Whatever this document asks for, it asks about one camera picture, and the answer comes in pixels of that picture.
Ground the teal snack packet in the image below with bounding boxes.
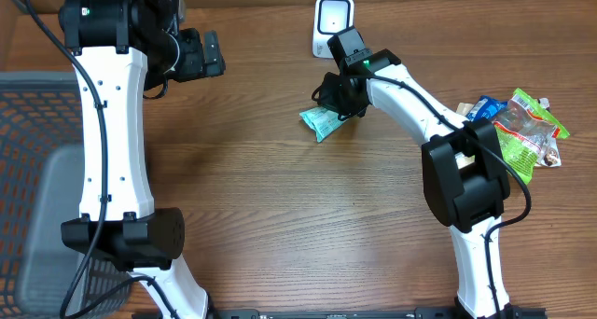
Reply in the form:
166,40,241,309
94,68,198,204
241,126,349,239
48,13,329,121
299,106,343,143

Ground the blue oreo cookie packet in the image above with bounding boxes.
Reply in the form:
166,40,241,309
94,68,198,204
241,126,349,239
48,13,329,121
465,95,507,121

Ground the green snack packet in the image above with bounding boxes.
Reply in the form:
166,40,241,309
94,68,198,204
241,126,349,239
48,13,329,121
491,89,570,185

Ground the beige cookie snack bag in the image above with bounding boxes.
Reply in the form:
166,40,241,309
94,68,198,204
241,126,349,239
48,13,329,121
457,103,562,167

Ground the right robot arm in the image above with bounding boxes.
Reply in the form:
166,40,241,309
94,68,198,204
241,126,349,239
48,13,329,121
312,27,510,318

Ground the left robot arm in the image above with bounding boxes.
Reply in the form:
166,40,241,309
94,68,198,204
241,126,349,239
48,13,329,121
59,0,226,318

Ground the white barcode scanner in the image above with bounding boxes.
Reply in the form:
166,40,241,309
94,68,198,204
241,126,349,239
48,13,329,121
312,0,354,59

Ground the grey plastic shopping basket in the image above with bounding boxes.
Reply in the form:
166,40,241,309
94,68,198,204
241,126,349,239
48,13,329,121
0,70,136,319

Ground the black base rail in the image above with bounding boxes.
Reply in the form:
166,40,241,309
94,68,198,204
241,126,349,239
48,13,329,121
131,306,548,319

